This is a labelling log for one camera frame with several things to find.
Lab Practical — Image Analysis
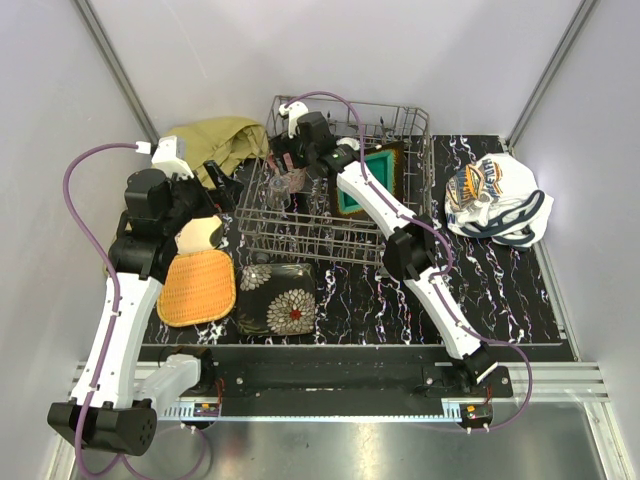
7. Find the white printed t-shirt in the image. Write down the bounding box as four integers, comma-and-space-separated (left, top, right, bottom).
444, 153, 554, 250

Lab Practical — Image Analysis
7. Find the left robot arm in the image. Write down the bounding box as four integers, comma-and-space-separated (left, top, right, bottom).
47, 161, 243, 456

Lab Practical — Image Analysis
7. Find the pink skull pattern mug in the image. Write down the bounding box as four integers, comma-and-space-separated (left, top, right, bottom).
266, 153, 306, 194

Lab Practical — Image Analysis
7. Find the grey wire dish rack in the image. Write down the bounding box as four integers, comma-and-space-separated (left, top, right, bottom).
236, 95, 432, 265

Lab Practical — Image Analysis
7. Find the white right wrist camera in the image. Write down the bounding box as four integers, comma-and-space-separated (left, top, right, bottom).
278, 101, 309, 139

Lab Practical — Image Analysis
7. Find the red patterned bowl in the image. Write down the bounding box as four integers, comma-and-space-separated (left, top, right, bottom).
337, 137, 360, 151

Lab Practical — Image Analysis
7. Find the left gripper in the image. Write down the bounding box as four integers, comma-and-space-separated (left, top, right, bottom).
162, 160, 244, 234

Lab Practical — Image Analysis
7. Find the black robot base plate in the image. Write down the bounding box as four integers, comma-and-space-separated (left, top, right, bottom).
184, 345, 514, 421

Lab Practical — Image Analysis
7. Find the clear drinking glass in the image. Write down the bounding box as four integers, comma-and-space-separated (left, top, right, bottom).
266, 176, 291, 211

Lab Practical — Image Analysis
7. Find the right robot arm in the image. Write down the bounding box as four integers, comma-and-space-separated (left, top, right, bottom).
272, 102, 497, 397

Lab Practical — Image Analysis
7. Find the olive green cloth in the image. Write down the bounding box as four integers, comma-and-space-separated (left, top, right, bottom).
102, 116, 271, 274

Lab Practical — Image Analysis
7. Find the black floral square plate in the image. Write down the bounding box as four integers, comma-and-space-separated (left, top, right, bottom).
236, 263, 316, 336

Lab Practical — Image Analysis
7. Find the cream round floral plate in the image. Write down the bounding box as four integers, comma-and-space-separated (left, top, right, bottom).
176, 215, 224, 255

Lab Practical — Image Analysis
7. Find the woven bamboo basket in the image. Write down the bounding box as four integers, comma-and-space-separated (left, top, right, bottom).
156, 249, 236, 328

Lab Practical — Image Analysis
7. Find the teal square ceramic dish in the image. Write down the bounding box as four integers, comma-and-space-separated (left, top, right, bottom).
328, 141, 406, 220

